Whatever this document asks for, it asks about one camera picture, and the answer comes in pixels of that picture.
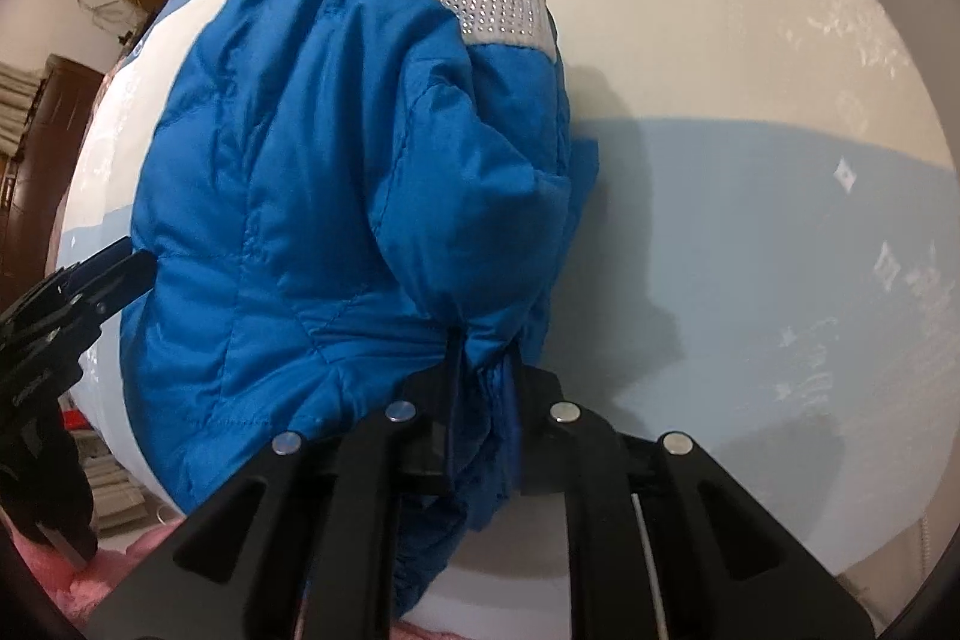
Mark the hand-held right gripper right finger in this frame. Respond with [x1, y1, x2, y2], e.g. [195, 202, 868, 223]
[504, 347, 877, 640]

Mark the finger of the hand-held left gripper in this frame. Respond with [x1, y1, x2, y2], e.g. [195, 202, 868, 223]
[71, 251, 158, 322]
[52, 236, 134, 289]

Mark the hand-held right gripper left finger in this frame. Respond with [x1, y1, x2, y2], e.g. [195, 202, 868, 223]
[86, 329, 462, 640]

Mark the blue puffer jacket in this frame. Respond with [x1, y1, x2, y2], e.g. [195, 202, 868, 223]
[118, 0, 601, 618]

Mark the person's left forearm pink sleeve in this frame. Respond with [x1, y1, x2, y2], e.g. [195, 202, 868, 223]
[11, 516, 188, 640]

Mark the white folded cloth stack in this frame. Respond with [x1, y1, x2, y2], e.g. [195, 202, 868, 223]
[0, 61, 52, 160]

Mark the white and blue bed sheet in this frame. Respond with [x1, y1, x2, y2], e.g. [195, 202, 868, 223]
[45, 0, 960, 633]

